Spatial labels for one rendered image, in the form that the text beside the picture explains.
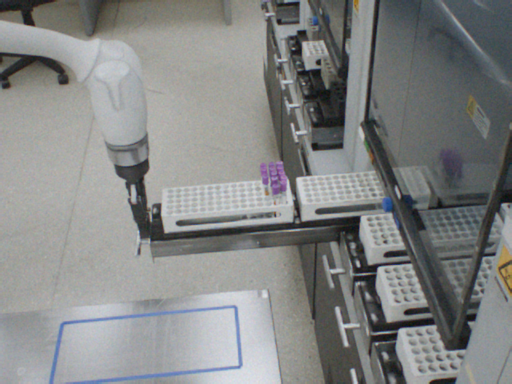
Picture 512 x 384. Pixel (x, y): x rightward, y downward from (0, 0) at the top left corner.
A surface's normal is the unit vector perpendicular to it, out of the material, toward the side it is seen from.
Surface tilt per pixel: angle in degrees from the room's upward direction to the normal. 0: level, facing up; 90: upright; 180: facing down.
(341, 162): 0
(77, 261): 0
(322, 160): 0
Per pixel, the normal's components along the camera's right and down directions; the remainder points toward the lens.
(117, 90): 0.23, 0.42
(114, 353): -0.04, -0.77
